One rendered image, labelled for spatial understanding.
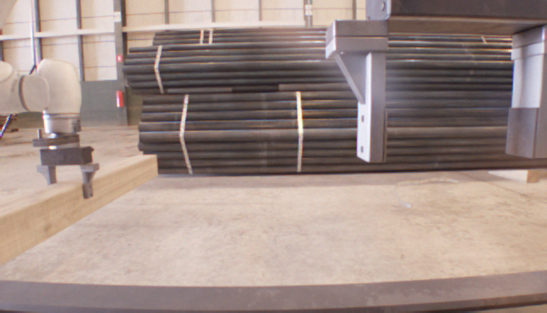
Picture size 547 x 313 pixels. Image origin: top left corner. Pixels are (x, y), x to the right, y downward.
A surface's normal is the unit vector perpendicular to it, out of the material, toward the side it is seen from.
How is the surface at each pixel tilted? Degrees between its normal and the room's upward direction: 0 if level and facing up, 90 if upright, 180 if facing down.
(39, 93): 92
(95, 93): 90
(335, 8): 90
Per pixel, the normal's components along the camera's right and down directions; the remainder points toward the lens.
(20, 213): 1.00, -0.02
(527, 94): -1.00, 0.02
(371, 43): 0.00, 0.12
